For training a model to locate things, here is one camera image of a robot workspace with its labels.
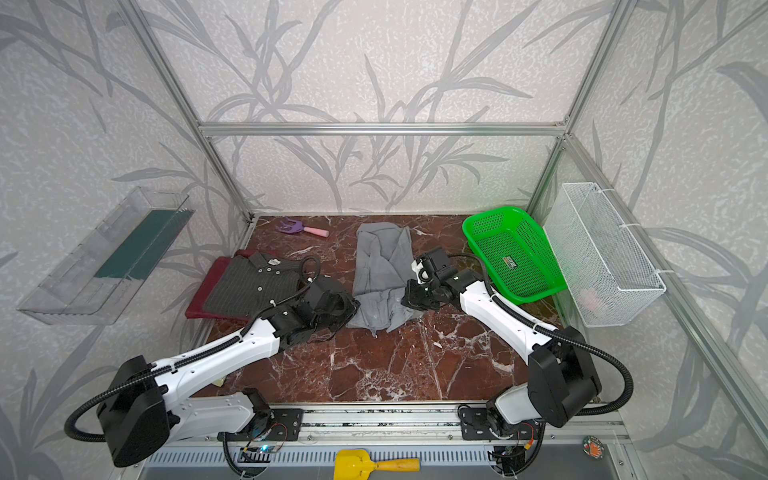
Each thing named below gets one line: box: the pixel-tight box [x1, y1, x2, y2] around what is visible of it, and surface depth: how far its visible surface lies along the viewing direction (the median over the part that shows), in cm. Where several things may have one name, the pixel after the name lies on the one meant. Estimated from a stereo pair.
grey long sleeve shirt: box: [346, 222, 424, 335], surface depth 102 cm
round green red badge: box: [582, 435, 605, 460], surface depth 72 cm
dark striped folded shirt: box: [203, 252, 304, 318], surface depth 95 cm
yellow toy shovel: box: [334, 449, 421, 480], surface depth 69 cm
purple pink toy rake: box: [276, 218, 330, 238], surface depth 118 cm
